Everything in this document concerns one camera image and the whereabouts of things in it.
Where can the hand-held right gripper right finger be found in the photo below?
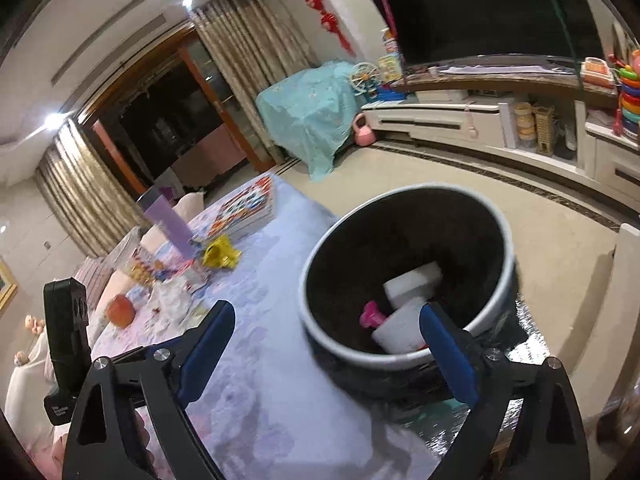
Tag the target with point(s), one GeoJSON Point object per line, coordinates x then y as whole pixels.
{"type": "Point", "coordinates": [450, 360]}

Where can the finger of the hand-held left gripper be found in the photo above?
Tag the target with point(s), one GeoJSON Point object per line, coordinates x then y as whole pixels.
{"type": "Point", "coordinates": [131, 354]}

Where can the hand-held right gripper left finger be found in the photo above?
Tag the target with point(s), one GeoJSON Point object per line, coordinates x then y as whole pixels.
{"type": "Point", "coordinates": [205, 350]}

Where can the pink plastic toy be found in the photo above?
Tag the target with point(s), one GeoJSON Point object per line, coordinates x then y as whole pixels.
{"type": "Point", "coordinates": [372, 316]}

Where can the yellow foil snack packet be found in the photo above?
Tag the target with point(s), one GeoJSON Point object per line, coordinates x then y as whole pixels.
{"type": "Point", "coordinates": [221, 254]}

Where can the white bin black liner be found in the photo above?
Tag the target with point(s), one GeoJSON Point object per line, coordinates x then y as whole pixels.
{"type": "Point", "coordinates": [400, 230]}

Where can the small stuffed toy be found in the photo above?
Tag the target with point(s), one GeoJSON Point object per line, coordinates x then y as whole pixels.
{"type": "Point", "coordinates": [36, 325]}
{"type": "Point", "coordinates": [21, 358]}

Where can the orange fruit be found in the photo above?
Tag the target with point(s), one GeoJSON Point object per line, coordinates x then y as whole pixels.
{"type": "Point", "coordinates": [120, 312]}

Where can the clear crumpled plastic wrap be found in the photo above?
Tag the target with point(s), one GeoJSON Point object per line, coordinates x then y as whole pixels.
{"type": "Point", "coordinates": [177, 302]}

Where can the pink striped pillow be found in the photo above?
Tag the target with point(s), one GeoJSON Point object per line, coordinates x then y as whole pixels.
{"type": "Point", "coordinates": [95, 280]}

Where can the silver foil mat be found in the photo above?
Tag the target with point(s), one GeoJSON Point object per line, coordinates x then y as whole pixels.
{"type": "Point", "coordinates": [520, 340]}

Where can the clear jar yellow snack balls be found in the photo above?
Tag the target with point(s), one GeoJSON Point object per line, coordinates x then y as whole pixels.
{"type": "Point", "coordinates": [140, 260]}

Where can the purple thermos bottle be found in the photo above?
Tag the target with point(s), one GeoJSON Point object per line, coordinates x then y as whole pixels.
{"type": "Point", "coordinates": [170, 230]}

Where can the gold curtain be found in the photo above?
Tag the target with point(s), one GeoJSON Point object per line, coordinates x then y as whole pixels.
{"type": "Point", "coordinates": [255, 45]}
{"type": "Point", "coordinates": [85, 190]}

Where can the pink sofa cushion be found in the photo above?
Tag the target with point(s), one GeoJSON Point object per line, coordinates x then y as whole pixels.
{"type": "Point", "coordinates": [189, 207]}

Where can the colourful picture book stack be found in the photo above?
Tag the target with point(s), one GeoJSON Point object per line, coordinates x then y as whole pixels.
{"type": "Point", "coordinates": [245, 210]}

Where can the pink covered table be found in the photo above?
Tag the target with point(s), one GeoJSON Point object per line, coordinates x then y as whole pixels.
{"type": "Point", "coordinates": [215, 152]}

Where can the pink kettlebell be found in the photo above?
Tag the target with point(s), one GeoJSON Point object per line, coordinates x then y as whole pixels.
{"type": "Point", "coordinates": [364, 132]}

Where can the white TV cabinet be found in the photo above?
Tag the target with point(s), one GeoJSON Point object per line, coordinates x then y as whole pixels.
{"type": "Point", "coordinates": [500, 120]}

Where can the cream stacked containers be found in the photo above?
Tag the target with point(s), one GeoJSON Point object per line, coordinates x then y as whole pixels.
{"type": "Point", "coordinates": [525, 125]}

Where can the wooden sliding glass door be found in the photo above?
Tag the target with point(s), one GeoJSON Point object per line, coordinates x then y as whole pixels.
{"type": "Point", "coordinates": [175, 105]}

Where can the wooden tower toy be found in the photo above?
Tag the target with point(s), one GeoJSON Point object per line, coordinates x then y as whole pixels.
{"type": "Point", "coordinates": [544, 130]}

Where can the teal cloth covered furniture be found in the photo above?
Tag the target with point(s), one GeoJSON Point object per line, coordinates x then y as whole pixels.
{"type": "Point", "coordinates": [310, 110]}

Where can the blue toy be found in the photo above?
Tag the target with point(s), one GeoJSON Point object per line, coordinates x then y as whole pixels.
{"type": "Point", "coordinates": [387, 94]}

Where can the ceiling air vent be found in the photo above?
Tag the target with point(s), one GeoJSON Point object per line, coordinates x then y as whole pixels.
{"type": "Point", "coordinates": [105, 32]}
{"type": "Point", "coordinates": [110, 47]}

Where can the ferris wheel toy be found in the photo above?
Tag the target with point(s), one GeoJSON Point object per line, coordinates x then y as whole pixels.
{"type": "Point", "coordinates": [365, 82]}

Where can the colourful toy house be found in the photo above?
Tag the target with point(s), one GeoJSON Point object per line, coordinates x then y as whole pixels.
{"type": "Point", "coordinates": [391, 69]}

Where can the pink toy box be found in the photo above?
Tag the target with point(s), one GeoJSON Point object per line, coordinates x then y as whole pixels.
{"type": "Point", "coordinates": [391, 42]}

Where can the toy cash register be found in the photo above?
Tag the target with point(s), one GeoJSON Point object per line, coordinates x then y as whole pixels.
{"type": "Point", "coordinates": [597, 72]}

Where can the black television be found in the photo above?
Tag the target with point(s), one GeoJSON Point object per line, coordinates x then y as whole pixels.
{"type": "Point", "coordinates": [475, 10]}

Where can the red hanging heart decoration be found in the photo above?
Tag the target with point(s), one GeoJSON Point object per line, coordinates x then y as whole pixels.
{"type": "Point", "coordinates": [320, 5]}

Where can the gold picture frame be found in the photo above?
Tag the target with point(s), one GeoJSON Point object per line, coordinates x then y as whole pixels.
{"type": "Point", "coordinates": [7, 285]}

